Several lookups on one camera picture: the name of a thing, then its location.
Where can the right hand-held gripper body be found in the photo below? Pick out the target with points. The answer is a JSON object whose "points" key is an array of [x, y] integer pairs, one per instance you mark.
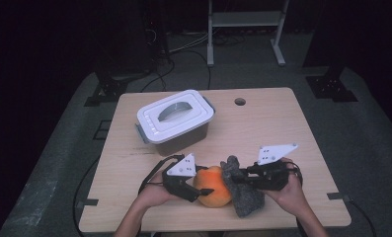
{"points": [[269, 177]]}

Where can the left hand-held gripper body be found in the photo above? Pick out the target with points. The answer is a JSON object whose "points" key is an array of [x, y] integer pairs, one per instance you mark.
{"points": [[180, 181]]}

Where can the orange plush ball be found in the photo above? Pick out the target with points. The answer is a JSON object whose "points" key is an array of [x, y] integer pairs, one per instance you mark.
{"points": [[213, 187]]}

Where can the grey fluffy cloth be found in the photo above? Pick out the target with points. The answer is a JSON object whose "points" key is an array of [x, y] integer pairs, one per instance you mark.
{"points": [[246, 200]]}

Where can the grey translucent storage box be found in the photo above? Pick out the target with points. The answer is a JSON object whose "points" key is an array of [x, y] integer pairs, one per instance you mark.
{"points": [[183, 145]]}

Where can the person's right hand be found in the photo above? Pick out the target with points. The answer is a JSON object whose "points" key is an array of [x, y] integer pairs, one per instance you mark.
{"points": [[292, 197]]}

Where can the person's left hand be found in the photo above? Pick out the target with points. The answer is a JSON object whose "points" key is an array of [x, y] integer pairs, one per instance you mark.
{"points": [[154, 197]]}

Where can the black stand base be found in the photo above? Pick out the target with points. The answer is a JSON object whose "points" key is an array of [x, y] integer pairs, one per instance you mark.
{"points": [[109, 89], [330, 87]]}

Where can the white metal stand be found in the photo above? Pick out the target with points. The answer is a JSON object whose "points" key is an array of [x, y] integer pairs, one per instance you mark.
{"points": [[246, 19]]}

